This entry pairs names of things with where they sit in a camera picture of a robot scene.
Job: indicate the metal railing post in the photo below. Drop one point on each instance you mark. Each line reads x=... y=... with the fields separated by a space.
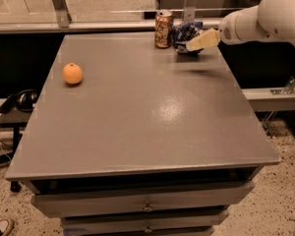
x=62 y=13
x=189 y=10

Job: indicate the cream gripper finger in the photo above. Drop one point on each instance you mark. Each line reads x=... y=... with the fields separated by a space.
x=209 y=38

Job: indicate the black and white sneaker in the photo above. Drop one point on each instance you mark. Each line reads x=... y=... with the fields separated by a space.
x=6 y=227

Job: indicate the orange fruit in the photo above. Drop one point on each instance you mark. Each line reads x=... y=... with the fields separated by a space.
x=72 y=74

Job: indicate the metal drawer knob lower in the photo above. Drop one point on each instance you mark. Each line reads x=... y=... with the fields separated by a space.
x=148 y=229

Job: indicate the blue chip bag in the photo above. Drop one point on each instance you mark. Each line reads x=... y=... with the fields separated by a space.
x=183 y=33

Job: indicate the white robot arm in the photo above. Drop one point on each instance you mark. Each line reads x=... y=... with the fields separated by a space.
x=270 y=21

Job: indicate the metal drawer knob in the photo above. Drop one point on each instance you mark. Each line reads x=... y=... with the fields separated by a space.
x=148 y=229
x=147 y=207

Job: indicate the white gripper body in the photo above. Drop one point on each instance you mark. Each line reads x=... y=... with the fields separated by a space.
x=226 y=29

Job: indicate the black headphones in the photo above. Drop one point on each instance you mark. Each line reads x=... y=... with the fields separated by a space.
x=23 y=101

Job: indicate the grey top drawer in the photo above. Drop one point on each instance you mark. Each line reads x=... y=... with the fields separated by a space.
x=134 y=200

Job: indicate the grey drawer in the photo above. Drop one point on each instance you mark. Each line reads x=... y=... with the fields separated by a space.
x=134 y=200
x=138 y=222

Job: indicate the metal railing post right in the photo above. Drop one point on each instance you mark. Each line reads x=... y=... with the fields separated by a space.
x=189 y=10

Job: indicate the metal railing post left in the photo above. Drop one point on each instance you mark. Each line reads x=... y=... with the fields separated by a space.
x=62 y=13

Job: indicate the metal drawer knob upper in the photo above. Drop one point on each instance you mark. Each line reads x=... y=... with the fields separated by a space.
x=147 y=207

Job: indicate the orange soda can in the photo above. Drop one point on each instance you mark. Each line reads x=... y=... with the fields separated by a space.
x=163 y=28

